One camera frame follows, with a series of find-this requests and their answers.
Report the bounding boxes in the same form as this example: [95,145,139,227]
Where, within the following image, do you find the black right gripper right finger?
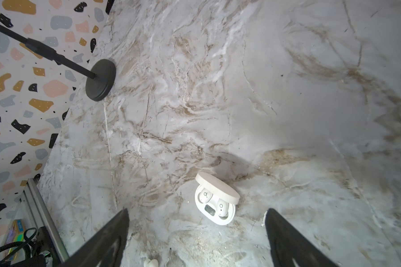
[265,209,337,267]

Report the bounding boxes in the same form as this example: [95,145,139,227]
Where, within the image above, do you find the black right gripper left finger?
[61,209,130,267]

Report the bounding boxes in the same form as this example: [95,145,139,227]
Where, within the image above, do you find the white earbud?
[198,189,213,204]
[143,259,159,267]
[217,200,229,218]

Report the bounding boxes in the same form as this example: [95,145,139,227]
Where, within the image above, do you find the white earbud charging case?
[194,171,240,226]

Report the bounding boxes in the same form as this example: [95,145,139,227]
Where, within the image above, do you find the black stand with green ball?
[0,25,117,102]

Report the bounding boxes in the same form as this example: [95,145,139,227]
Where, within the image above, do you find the aluminium corner frame post left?
[21,179,69,265]

